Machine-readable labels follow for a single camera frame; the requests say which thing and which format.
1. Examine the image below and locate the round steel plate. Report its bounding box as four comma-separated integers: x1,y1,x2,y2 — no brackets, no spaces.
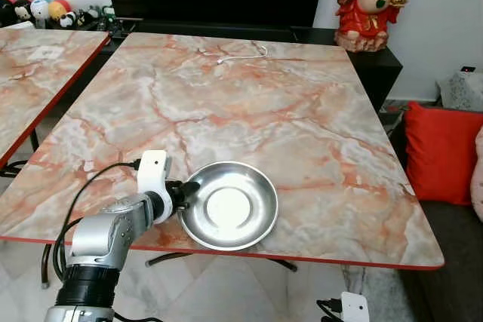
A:
177,161,279,253

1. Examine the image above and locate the pink cushion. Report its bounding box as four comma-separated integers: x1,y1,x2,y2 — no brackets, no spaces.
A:
470,130,483,217

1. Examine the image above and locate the red cushion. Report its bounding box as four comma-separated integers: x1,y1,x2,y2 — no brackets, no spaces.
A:
405,102,483,206

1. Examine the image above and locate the grey lace cushion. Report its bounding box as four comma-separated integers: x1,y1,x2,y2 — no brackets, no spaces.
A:
438,69,483,113

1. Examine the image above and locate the orange red round plush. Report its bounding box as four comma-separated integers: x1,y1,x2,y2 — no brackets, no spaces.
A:
48,0,71,21

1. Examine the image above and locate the white blue round plush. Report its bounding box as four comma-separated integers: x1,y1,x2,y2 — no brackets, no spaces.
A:
30,0,52,21

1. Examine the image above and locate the red laughing Buddha statue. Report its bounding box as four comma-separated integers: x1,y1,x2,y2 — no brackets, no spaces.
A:
334,0,412,53

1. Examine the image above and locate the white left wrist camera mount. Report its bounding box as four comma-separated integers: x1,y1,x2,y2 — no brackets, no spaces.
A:
137,150,170,225

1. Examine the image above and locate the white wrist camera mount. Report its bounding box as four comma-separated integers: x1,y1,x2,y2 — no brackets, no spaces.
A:
137,150,170,225
340,292,371,322

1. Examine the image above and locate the white cable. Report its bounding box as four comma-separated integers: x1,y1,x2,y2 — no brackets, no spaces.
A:
216,44,269,65

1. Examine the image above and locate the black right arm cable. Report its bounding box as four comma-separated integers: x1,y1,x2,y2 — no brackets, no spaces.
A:
317,299,344,321

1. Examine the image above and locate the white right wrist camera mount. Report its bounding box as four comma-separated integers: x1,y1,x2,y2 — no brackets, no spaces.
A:
340,292,371,322

